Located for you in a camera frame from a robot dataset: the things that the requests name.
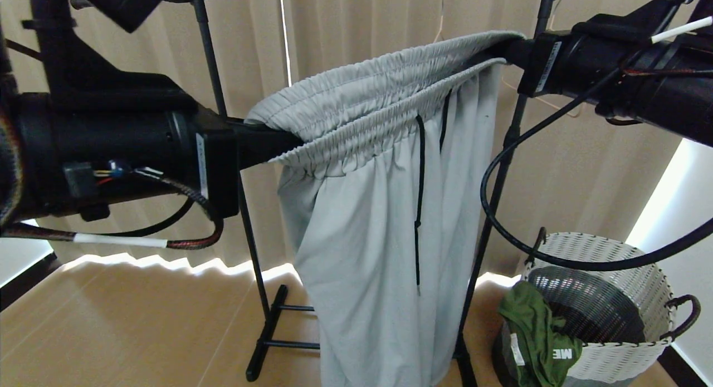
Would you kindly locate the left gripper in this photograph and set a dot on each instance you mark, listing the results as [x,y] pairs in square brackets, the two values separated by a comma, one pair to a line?
[111,142]

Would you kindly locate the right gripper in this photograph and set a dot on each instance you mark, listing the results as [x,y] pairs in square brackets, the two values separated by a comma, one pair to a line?
[585,69]

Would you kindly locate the pink clothes hanger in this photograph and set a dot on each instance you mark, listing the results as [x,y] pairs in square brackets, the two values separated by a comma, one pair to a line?
[443,14]
[548,104]

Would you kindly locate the pale grey shorts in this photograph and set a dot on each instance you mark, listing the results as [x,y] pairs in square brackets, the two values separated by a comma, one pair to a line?
[362,236]

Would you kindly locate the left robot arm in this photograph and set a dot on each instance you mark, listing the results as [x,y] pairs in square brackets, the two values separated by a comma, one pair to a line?
[8,170]

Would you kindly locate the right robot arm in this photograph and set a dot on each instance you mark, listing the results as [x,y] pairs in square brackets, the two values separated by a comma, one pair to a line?
[704,0]

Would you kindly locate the white laundry basket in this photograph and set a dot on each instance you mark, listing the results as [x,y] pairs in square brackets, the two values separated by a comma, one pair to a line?
[613,253]

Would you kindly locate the beige curtain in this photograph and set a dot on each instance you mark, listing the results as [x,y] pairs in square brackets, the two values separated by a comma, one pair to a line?
[362,25]

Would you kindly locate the green garment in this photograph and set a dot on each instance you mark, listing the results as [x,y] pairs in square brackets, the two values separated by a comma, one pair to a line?
[535,331]

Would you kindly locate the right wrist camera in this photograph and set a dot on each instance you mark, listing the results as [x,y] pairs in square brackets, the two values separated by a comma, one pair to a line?
[613,25]

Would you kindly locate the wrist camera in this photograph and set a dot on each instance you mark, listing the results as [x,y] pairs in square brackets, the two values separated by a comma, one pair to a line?
[61,69]
[613,25]

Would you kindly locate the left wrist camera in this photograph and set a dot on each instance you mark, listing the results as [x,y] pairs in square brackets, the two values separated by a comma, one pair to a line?
[61,69]

